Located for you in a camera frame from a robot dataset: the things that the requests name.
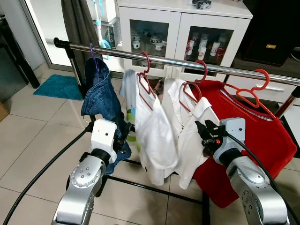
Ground brown cardboard box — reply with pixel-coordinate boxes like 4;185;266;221
0;102;9;121

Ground white collared shirt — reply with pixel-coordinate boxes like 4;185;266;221
162;77;221;189

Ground white low drawer unit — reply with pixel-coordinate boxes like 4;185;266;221
225;73;300;105

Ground light blue plastic hanger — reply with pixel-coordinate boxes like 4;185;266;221
91;0;113;50

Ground red plastic hanger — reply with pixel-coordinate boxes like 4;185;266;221
136;52;160;112
223;69;277;120
180;60;208;113

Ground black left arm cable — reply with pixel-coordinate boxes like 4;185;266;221
2;123;94;225

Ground small dark bundle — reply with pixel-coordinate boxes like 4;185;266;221
192;0;212;10

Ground teal floor mat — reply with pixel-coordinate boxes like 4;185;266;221
33;74;85;101

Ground metal garment rack black frame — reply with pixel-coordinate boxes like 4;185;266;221
53;37;300;225

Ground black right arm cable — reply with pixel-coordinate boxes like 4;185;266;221
224;133;300;225

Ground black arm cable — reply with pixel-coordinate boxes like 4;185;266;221
224;133;300;225
2;123;94;225

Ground white printed t-shirt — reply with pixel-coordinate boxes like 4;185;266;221
119;69;179;186

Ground red t-shirt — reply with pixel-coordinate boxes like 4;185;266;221
192;80;298;208

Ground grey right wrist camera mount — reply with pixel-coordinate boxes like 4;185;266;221
218;118;246;162

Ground black loudspeaker gold badge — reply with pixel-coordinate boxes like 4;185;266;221
241;0;300;66

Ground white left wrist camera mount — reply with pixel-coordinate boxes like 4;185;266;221
90;119;118;151

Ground dark grey curtain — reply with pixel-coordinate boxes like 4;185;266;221
61;0;101;78

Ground blue denim jeans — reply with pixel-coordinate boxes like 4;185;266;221
81;56;134;175

